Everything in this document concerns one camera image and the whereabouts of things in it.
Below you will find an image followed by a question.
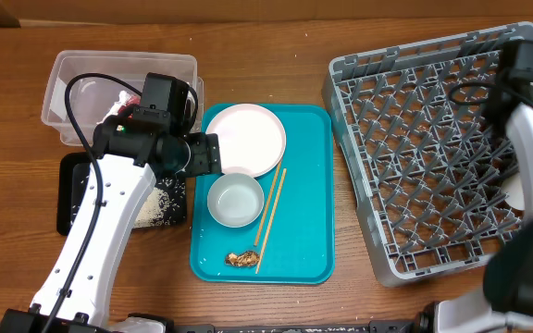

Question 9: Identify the small white plate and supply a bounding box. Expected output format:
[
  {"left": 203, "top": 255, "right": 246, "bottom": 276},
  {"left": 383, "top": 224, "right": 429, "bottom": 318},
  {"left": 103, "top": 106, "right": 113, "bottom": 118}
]
[{"left": 501, "top": 173, "right": 525, "bottom": 211}]

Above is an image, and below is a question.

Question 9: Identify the cooked white rice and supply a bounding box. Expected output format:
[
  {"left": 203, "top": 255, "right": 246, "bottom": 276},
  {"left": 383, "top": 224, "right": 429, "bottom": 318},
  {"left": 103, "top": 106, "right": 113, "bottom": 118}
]
[{"left": 69, "top": 173, "right": 187, "bottom": 228}]

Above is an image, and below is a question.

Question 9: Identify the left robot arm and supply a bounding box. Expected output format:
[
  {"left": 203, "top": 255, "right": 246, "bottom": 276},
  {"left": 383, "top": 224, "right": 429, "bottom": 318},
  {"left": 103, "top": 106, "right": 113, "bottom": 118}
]
[{"left": 0, "top": 73, "right": 221, "bottom": 332}]

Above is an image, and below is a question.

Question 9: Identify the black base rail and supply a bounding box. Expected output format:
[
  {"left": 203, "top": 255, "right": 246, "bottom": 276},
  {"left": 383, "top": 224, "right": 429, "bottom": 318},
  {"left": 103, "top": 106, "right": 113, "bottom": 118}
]
[{"left": 171, "top": 320, "right": 414, "bottom": 333}]

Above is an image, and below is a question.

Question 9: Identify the teal serving tray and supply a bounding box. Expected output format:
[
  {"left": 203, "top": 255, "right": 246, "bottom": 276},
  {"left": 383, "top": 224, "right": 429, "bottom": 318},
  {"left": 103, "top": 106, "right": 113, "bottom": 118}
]
[{"left": 190, "top": 104, "right": 335, "bottom": 285}]

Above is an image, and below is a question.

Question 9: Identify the red snack wrapper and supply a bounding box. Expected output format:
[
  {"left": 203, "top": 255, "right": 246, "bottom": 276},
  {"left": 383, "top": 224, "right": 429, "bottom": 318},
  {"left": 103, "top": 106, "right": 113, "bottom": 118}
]
[{"left": 119, "top": 95, "right": 141, "bottom": 117}]

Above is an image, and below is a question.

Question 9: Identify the white tissue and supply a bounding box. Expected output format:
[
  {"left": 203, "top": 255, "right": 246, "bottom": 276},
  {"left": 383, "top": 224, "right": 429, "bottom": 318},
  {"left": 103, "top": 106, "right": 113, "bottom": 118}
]
[{"left": 101, "top": 91, "right": 133, "bottom": 123}]

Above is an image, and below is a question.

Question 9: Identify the wooden chopstick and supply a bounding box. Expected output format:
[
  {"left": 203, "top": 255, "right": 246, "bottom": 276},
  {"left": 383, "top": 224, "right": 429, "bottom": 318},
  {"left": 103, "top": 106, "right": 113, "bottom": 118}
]
[
  {"left": 254, "top": 158, "right": 282, "bottom": 247},
  {"left": 255, "top": 168, "right": 287, "bottom": 274}
]

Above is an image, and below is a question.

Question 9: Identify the grey bowl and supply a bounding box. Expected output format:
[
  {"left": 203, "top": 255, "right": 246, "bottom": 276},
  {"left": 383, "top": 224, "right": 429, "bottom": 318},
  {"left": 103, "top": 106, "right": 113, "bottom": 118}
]
[{"left": 207, "top": 173, "right": 265, "bottom": 228}]

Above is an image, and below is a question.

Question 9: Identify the grey dishwasher rack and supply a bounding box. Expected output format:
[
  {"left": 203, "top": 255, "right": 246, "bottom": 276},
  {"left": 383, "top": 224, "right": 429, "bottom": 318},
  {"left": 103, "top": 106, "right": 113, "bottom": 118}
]
[{"left": 322, "top": 22, "right": 533, "bottom": 287}]

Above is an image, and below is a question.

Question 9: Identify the black plastic tray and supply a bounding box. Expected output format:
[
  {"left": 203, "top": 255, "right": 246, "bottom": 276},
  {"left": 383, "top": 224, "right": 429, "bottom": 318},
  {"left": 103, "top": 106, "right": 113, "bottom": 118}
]
[{"left": 56, "top": 151, "right": 188, "bottom": 237}]

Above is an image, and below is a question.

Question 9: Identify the right wooden chopstick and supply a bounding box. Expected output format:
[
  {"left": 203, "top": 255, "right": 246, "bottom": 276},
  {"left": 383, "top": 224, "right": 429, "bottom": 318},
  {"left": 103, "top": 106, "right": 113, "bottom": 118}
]
[{"left": 255, "top": 168, "right": 287, "bottom": 274}]

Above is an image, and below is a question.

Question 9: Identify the clear plastic waste bin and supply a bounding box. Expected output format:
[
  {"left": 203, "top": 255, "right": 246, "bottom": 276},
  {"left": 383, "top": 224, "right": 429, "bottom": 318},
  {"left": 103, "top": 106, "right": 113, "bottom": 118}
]
[{"left": 41, "top": 50, "right": 204, "bottom": 146}]

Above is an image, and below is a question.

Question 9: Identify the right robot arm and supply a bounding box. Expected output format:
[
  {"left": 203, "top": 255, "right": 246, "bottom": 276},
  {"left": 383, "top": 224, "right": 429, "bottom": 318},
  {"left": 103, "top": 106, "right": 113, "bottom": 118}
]
[{"left": 412, "top": 40, "right": 533, "bottom": 332}]

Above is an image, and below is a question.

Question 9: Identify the gold foil wrapper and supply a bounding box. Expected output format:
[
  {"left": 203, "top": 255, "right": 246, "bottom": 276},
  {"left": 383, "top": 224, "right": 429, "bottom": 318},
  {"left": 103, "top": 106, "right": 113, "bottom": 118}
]
[{"left": 225, "top": 251, "right": 260, "bottom": 267}]

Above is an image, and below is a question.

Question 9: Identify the large white plate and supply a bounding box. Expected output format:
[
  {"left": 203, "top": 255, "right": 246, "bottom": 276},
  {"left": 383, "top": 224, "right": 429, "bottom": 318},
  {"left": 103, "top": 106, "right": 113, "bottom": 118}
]
[{"left": 205, "top": 104, "right": 287, "bottom": 178}]

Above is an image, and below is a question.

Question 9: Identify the left wooden chopstick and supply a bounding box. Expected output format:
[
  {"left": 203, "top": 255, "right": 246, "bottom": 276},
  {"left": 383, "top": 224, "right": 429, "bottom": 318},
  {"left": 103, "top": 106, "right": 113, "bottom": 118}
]
[{"left": 254, "top": 158, "right": 282, "bottom": 247}]

